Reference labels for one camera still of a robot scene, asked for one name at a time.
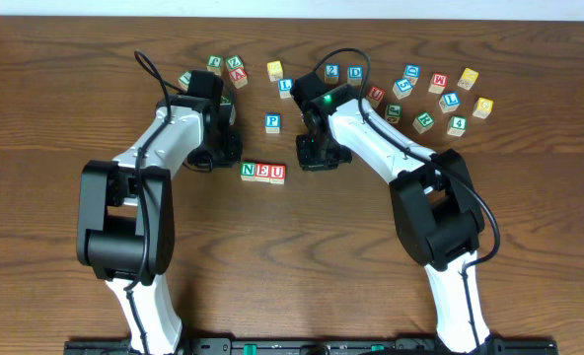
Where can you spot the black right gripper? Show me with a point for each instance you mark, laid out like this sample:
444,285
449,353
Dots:
319,158

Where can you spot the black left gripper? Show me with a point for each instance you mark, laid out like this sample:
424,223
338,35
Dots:
220,155

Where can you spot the green N block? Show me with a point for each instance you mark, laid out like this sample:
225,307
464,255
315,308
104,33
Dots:
248,171

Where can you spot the red u block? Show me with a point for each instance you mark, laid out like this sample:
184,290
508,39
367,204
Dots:
374,96
277,174

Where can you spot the red E block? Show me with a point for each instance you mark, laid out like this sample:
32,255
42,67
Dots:
262,172

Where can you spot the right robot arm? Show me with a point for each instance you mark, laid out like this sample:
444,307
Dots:
438,216

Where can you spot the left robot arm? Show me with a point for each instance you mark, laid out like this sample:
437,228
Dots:
126,226

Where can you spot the green B block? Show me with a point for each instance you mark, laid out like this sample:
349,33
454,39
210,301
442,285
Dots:
226,101

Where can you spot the blue P block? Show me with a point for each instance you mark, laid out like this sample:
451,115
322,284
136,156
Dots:
272,123

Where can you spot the red A block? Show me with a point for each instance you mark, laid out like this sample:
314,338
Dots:
238,77

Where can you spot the blue L block centre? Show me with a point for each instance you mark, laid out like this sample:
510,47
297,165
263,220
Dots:
284,87

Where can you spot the blue l block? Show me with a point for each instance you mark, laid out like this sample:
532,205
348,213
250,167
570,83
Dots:
284,87
449,102

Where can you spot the green 7 block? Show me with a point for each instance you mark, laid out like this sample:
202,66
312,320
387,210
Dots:
184,80

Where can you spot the blue 2 block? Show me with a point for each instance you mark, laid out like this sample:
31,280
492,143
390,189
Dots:
332,72

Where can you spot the green F block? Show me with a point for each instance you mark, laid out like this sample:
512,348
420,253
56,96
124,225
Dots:
215,64

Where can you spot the green Z block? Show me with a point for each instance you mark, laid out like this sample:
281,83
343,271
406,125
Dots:
234,62

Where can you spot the green J block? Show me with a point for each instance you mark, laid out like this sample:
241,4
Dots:
393,113

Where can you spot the blue D block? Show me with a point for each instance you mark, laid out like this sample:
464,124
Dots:
355,75

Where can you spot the yellow top block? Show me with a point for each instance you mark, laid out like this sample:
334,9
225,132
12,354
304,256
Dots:
275,70

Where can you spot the blue 5 block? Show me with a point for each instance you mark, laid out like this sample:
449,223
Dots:
402,88

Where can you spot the green R block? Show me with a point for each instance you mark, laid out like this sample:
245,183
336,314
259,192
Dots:
423,122

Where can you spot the red M block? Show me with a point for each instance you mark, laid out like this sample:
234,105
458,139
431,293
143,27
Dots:
438,83

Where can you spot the blue L block right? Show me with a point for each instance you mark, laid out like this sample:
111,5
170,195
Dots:
449,102

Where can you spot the green 4 block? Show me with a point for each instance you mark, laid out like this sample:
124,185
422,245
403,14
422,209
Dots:
457,126

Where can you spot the yellow block far right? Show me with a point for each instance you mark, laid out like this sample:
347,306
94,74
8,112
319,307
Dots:
468,79

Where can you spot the yellow G block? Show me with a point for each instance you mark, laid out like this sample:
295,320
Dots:
482,108

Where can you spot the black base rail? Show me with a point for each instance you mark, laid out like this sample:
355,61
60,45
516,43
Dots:
413,345

